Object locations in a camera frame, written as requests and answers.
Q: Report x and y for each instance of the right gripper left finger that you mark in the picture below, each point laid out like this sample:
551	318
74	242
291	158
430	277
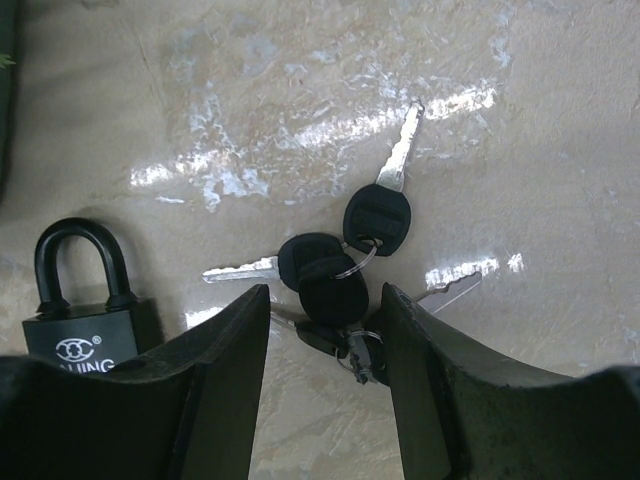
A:
184	410

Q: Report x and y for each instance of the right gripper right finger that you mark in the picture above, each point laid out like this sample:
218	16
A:
465	411

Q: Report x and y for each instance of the black padlock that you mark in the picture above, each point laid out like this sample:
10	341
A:
88	337

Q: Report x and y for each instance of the small black key bunch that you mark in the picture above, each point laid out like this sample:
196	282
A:
360	352

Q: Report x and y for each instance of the green pineapple crown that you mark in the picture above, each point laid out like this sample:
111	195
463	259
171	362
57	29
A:
6	61

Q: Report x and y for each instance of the grey fruit tray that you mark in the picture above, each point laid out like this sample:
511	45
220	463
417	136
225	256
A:
10	20

